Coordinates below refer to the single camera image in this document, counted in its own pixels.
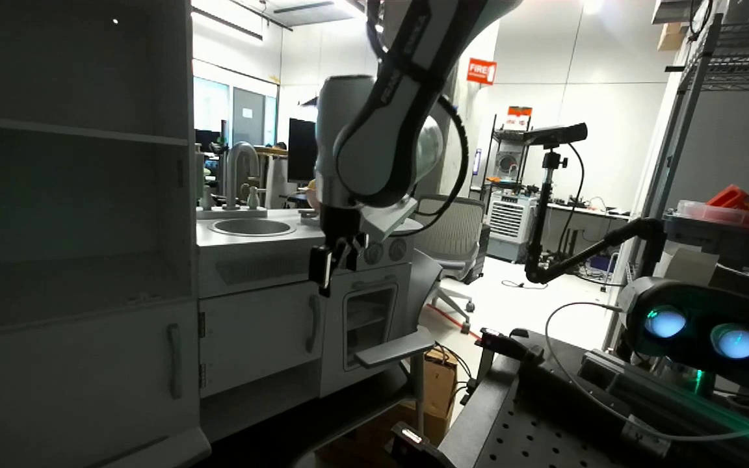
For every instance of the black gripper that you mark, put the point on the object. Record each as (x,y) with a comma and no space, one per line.
(341,228)

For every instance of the small white cabinet door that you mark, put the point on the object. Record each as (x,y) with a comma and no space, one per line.
(252,338)

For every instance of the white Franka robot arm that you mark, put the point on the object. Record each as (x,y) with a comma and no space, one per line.
(384,146)

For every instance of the large white cabinet door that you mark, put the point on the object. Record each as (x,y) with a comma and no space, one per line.
(64,391)

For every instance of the grey toy stove knob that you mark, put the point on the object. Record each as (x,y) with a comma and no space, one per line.
(373,252)
(399,247)

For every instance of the grey toy sink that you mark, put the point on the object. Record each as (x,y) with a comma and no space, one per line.
(251,228)

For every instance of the white toy oven door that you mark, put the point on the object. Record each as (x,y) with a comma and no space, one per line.
(396,350)

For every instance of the black computer monitor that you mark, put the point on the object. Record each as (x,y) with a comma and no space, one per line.
(303,152)

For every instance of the office chair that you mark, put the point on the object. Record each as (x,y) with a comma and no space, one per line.
(453,234)

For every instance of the grey toy faucet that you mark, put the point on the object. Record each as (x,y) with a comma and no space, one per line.
(234,172)

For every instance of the brown cardboard box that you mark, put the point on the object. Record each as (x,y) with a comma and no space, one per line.
(440,391)

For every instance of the white vented unit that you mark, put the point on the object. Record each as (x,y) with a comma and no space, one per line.
(514,222)

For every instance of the grey lab desk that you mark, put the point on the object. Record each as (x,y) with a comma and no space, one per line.
(591,211)

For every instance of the black perforated breadboard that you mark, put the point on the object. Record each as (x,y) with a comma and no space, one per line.
(539,432)

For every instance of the headset with lit lenses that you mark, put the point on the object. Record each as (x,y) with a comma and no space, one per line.
(695,300)

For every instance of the clear plastic container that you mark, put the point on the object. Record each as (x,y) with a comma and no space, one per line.
(722,216)

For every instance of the orange angular item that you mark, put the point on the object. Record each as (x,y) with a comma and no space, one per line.
(739,199)

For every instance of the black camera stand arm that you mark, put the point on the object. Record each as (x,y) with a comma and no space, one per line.
(546,209)

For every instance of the orange wall sign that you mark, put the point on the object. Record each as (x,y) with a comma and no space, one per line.
(483,72)
(519,117)

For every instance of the black stereo camera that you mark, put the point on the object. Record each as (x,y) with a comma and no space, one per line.
(557,133)

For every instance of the aluminium extrusion rail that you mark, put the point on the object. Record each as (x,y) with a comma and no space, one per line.
(624,378)

